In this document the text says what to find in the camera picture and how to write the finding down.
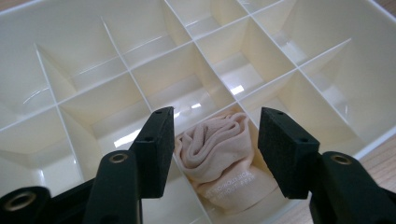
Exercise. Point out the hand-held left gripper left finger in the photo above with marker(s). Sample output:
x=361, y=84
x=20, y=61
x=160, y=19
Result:
x=155, y=155

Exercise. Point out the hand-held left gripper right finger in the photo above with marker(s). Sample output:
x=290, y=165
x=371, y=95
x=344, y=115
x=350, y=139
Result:
x=286, y=152

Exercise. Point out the pale pink sock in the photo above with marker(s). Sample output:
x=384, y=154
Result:
x=218, y=158

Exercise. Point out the cream divided storage box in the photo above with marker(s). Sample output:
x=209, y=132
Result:
x=93, y=62

